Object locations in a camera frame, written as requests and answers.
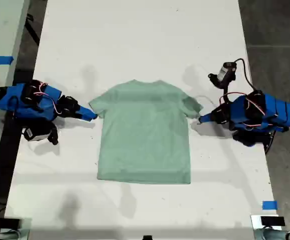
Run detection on pale green T-shirt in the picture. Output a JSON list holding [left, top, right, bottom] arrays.
[[88, 79, 204, 185]]

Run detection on square blue tape piece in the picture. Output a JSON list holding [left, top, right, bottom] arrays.
[[262, 200, 278, 211]]

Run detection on shiny metal plate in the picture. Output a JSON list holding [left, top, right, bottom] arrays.
[[3, 217, 33, 240], [250, 214, 284, 232]]

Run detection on small black box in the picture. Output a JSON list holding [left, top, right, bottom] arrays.
[[260, 216, 285, 227], [0, 218, 21, 229]]

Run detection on black camera stalk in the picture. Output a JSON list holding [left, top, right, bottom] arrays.
[[219, 84, 232, 106]]

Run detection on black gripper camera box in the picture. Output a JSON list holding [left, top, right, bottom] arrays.
[[208, 61, 237, 89], [23, 123, 60, 146]]

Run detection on black camera cable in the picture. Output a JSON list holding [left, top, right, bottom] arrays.
[[234, 58, 257, 92]]

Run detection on black metal frame strut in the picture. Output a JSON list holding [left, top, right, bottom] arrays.
[[24, 13, 41, 47]]

